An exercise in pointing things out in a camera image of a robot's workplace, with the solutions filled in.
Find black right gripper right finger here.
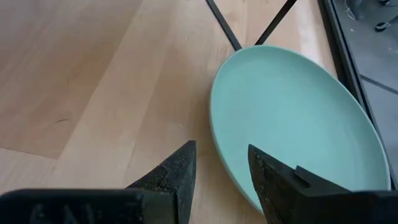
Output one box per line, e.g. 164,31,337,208
248,144,352,224

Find black metal table frame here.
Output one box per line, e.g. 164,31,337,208
317,0,398,190

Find teal plate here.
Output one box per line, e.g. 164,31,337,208
208,45,392,215

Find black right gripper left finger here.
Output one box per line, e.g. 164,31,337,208
126,140,197,224

